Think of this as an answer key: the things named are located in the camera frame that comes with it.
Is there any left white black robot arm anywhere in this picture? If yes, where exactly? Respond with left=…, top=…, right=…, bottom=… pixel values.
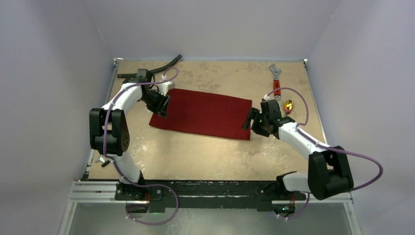
left=89, top=69, right=174, bottom=200

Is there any black foam tube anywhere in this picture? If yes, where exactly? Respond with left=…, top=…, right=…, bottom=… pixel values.
left=116, top=54, right=182, bottom=79

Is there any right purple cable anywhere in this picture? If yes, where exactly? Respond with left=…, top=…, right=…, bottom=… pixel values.
left=264, top=87, right=384, bottom=221

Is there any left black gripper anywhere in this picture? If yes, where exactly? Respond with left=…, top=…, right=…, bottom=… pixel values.
left=139, top=90, right=169, bottom=118

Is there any adjustable wrench red handle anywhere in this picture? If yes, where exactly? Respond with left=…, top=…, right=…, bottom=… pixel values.
left=270, top=64, right=281, bottom=101

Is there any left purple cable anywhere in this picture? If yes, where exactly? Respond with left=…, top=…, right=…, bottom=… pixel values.
left=103, top=67, right=180, bottom=227

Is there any aluminium rail frame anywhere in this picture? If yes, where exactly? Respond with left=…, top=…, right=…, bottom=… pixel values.
left=59, top=61, right=361, bottom=235

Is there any purple cable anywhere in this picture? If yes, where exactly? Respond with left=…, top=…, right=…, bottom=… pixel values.
left=264, top=87, right=384, bottom=221
left=103, top=67, right=180, bottom=227

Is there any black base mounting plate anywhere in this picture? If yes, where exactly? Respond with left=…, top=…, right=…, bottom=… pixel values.
left=115, top=179, right=306, bottom=212

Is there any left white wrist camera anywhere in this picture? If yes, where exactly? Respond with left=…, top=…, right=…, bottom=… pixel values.
left=158, top=75, right=175, bottom=95

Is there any dark red cloth napkin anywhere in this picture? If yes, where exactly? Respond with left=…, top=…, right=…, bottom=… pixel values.
left=149, top=89, right=252, bottom=141

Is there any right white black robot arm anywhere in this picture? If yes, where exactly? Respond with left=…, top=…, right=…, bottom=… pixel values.
left=243, top=100, right=354, bottom=200

